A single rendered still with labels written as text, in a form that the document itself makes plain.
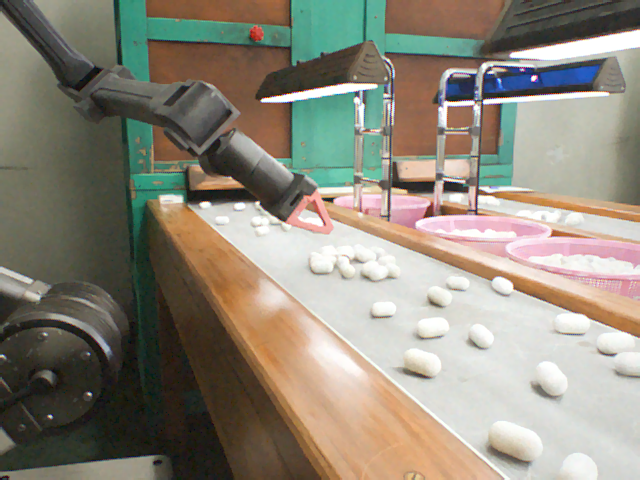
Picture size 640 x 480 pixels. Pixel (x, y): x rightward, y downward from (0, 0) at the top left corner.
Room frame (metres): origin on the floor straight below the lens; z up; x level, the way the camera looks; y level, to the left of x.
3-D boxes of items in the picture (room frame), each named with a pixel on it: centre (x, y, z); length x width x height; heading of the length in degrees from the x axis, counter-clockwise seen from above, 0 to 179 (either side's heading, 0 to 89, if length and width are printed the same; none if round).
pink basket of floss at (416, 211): (1.52, -0.18, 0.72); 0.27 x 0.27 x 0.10
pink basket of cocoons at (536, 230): (1.11, -0.34, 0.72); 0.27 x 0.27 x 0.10
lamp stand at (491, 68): (1.43, -0.43, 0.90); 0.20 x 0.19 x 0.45; 21
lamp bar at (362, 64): (1.26, 0.02, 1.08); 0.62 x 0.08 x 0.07; 21
